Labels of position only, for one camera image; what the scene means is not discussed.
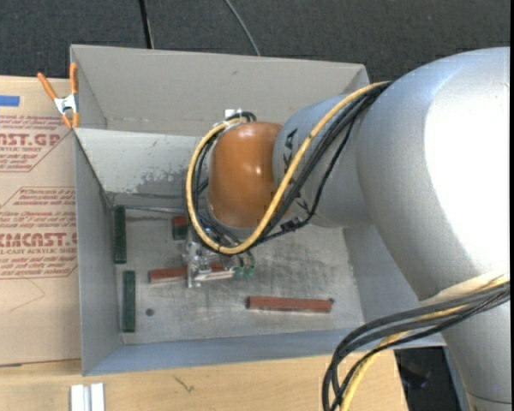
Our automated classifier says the red-brown flat block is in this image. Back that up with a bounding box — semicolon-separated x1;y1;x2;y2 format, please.
170;215;189;241
245;295;334;315
147;263;224;285

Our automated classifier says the dark green flat block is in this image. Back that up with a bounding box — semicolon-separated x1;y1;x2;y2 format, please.
113;205;128;265
121;270;137;334

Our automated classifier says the brown cardboard board red print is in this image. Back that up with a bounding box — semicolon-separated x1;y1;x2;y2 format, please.
0;74;83;368

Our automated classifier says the grey metal bin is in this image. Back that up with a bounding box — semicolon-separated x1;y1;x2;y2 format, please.
69;44;447;377

